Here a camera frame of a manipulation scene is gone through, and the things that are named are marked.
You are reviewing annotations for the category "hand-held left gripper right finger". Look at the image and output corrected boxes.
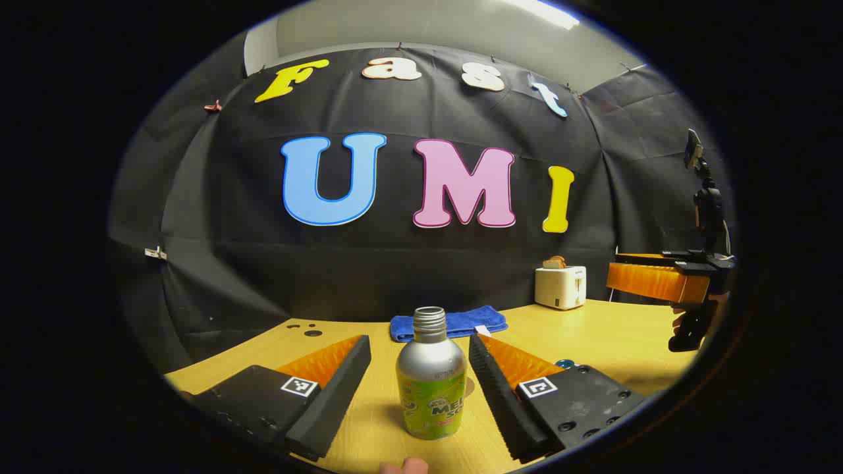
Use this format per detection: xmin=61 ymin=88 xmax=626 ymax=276
xmin=468 ymin=332 xmax=649 ymax=465

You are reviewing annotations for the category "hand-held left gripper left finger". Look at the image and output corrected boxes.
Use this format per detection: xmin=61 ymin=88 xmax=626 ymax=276
xmin=178 ymin=334 xmax=373 ymax=461

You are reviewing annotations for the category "silver green label water bottle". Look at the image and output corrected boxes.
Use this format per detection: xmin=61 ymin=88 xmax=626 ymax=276
xmin=396 ymin=306 xmax=468 ymax=440

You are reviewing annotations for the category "blue folded towel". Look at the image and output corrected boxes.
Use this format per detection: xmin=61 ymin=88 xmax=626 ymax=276
xmin=389 ymin=305 xmax=508 ymax=343

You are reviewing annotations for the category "white toaster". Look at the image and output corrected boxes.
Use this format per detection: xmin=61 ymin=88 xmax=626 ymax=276
xmin=535 ymin=265 xmax=587 ymax=311

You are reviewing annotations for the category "black backdrop cloth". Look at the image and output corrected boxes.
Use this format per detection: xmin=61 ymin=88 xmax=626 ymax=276
xmin=109 ymin=43 xmax=738 ymax=376

